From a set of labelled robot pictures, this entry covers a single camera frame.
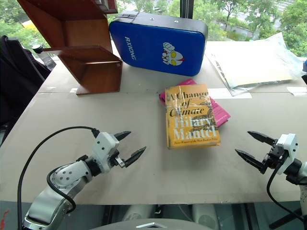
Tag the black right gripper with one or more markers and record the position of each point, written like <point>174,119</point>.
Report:
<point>273,158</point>

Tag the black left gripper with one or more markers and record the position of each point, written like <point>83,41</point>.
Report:
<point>117,160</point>

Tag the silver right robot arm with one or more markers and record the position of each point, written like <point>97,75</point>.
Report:
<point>301,172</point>

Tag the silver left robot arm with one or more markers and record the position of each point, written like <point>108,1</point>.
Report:
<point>57,189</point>

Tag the pink book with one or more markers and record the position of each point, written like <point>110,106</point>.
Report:
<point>220,111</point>

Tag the yellow paperback book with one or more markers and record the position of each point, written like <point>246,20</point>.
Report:
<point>192,119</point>

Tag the brown wooden shelf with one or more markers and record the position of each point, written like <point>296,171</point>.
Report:
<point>84,31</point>

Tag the pale rounded robot leg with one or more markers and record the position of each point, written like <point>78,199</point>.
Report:
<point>138,215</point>
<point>206,216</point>

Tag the black stand leg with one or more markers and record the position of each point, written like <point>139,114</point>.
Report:
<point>287,219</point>

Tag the grey robot torso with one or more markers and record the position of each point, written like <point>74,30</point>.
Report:
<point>148,225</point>

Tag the clear plastic bag with papers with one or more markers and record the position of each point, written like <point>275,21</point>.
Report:
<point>254,64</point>

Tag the blue object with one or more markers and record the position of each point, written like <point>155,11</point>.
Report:
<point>305,72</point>

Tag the blue and black hard case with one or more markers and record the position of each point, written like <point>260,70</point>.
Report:
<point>156,45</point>

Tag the clear bottle with black cap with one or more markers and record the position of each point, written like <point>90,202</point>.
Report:
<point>45,56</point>

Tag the black chair with dark cloth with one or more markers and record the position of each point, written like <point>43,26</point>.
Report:
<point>16,83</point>

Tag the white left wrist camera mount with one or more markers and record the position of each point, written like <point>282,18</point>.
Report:
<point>104,148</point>

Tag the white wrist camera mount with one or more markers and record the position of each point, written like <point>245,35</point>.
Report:
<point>104,148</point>
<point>289,148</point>

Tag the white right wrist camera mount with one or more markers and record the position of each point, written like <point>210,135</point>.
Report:
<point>289,148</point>

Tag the black window frame post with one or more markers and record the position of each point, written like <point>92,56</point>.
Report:
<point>186,8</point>

